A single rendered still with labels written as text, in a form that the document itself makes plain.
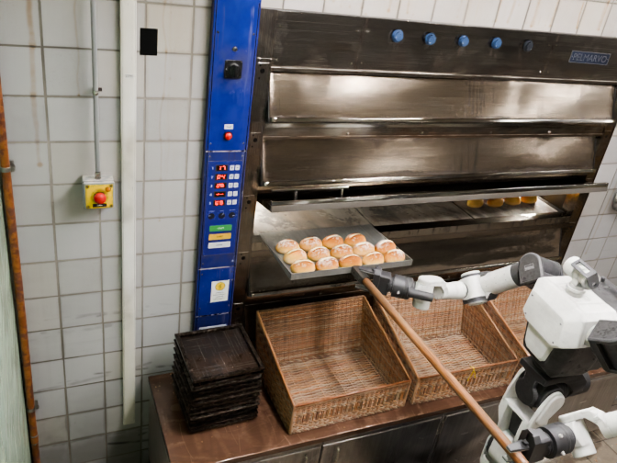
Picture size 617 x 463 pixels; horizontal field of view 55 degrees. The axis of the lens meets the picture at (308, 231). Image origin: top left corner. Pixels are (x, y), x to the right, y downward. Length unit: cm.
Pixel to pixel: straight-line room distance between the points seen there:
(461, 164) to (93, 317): 170
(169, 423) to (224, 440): 23
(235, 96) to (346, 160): 57
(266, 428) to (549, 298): 119
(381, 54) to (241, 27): 59
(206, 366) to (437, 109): 140
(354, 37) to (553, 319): 122
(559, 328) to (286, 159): 116
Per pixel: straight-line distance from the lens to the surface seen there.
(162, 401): 260
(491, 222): 311
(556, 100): 304
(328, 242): 248
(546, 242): 348
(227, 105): 216
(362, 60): 237
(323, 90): 233
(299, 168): 238
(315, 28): 226
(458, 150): 278
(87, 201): 216
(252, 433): 249
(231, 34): 211
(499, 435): 183
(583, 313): 213
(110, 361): 266
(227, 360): 238
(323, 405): 247
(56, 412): 281
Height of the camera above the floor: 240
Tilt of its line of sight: 28 degrees down
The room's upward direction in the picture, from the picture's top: 9 degrees clockwise
